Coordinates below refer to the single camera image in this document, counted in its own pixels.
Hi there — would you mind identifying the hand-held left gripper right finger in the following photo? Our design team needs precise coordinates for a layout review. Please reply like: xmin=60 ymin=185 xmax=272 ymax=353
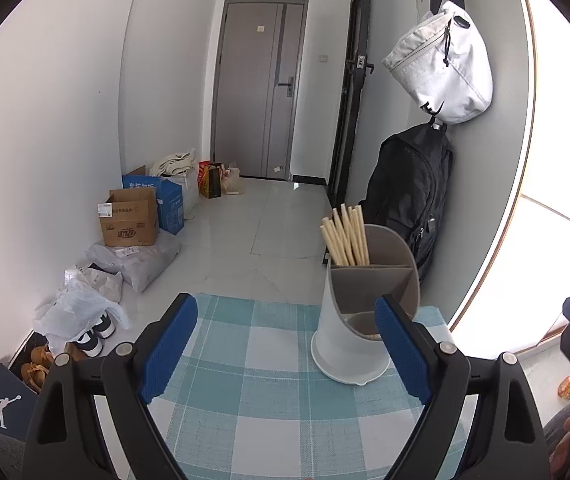
xmin=374 ymin=294 xmax=550 ymax=480

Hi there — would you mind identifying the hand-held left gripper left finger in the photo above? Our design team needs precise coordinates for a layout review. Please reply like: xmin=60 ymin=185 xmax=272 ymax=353
xmin=21 ymin=292 xmax=199 ymax=480

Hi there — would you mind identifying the grey white utensil holder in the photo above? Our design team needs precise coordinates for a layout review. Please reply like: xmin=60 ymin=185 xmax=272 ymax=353
xmin=311 ymin=224 xmax=422 ymax=386

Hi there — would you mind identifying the bundle of bamboo chopsticks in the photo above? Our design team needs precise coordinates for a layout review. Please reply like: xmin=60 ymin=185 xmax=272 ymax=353
xmin=320 ymin=203 xmax=371 ymax=267

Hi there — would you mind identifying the person's right hand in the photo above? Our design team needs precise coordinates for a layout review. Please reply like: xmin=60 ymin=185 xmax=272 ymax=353
xmin=547 ymin=407 xmax=570 ymax=478

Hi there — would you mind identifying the grey fabric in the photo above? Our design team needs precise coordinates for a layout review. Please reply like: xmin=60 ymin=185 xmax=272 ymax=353
xmin=542 ymin=407 xmax=570 ymax=461
xmin=0 ymin=432 xmax=26 ymax=480

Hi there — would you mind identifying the black white sneaker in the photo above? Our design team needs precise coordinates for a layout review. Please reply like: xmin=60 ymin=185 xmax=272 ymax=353
xmin=92 ymin=312 xmax=117 ymax=338
xmin=68 ymin=327 xmax=103 ymax=358

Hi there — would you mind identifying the grey poly mailer bag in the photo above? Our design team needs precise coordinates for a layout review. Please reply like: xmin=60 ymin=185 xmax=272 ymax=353
xmin=85 ymin=232 xmax=182 ymax=295

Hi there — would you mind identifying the white parcel bag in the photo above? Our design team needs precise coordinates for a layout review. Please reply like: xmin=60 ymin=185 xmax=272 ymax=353
xmin=65 ymin=266 xmax=124 ymax=306

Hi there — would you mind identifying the large white plastic bag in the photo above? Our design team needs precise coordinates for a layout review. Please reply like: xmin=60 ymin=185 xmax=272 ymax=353
xmin=34 ymin=280 xmax=132 ymax=356

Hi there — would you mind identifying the teal plaid tablecloth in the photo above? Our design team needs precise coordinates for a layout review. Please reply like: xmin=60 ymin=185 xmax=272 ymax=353
xmin=92 ymin=294 xmax=470 ymax=480

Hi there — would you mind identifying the brown sandal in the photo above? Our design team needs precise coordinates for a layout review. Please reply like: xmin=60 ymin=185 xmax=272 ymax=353
xmin=29 ymin=344 xmax=56 ymax=367
xmin=20 ymin=362 xmax=51 ymax=393

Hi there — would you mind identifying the brown cardboard box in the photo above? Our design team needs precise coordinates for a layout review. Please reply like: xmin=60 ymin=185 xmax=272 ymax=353
xmin=98 ymin=187 xmax=161 ymax=247

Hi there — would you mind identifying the blue cardboard box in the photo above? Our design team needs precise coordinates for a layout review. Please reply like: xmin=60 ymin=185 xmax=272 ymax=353
xmin=122 ymin=164 xmax=186 ymax=236

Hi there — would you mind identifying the gold-framed bright window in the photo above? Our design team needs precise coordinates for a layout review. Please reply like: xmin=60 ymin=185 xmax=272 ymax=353
xmin=447 ymin=0 xmax=570 ymax=361

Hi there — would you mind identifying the black backpack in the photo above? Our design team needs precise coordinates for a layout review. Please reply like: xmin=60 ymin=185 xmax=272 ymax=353
xmin=363 ymin=121 xmax=454 ymax=286

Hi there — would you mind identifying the dark yellow paper bag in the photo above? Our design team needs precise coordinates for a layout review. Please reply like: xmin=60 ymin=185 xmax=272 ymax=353
xmin=200 ymin=162 xmax=223 ymax=199

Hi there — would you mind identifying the dark blue shoebox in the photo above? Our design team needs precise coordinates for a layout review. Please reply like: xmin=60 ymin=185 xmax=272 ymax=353
xmin=0 ymin=364 xmax=41 ymax=443

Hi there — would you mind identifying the beige plastic bag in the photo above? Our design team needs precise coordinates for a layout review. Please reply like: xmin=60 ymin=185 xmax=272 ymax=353
xmin=221 ymin=161 xmax=243 ymax=196

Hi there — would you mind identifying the beige cloth bag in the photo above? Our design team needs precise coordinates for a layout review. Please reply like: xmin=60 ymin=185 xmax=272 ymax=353
xmin=151 ymin=149 xmax=197 ymax=178

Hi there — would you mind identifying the black open door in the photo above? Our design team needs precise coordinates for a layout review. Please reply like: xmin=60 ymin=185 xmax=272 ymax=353
xmin=327 ymin=0 xmax=375 ymax=206

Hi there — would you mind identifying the grey entrance door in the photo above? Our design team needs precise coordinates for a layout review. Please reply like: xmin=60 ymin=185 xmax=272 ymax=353
xmin=211 ymin=0 xmax=310 ymax=181

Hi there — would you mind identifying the white sling bag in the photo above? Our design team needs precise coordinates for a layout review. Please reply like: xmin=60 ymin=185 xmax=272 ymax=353
xmin=382 ymin=0 xmax=494 ymax=126

